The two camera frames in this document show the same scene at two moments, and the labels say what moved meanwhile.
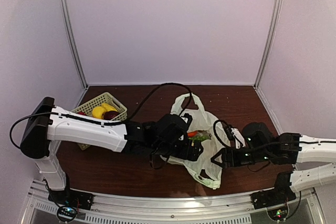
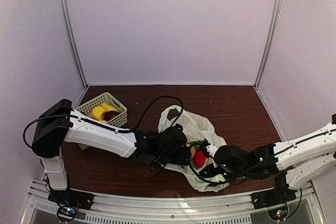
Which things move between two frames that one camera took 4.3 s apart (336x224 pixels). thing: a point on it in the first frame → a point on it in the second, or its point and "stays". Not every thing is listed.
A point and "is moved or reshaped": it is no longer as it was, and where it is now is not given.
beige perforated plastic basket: (87, 106) stays
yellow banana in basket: (107, 107) stays
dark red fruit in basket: (109, 115) stays
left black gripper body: (167, 149) → (181, 158)
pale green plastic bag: (202, 167) is moved or reshaped
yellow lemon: (97, 112) stays
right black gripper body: (255, 157) → (209, 172)
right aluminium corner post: (277, 4) stays
